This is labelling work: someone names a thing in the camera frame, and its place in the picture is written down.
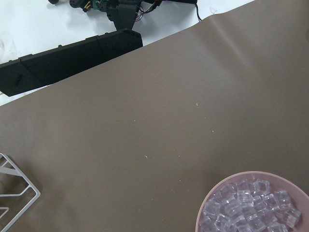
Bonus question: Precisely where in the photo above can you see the clear ice cubes pile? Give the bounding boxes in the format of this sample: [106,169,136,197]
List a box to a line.
[197,178,302,232]

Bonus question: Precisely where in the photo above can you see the pink bowl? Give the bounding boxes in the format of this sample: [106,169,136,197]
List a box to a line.
[196,171,309,232]

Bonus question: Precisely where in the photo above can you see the long black box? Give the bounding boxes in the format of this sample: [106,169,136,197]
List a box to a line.
[0,29,143,97]

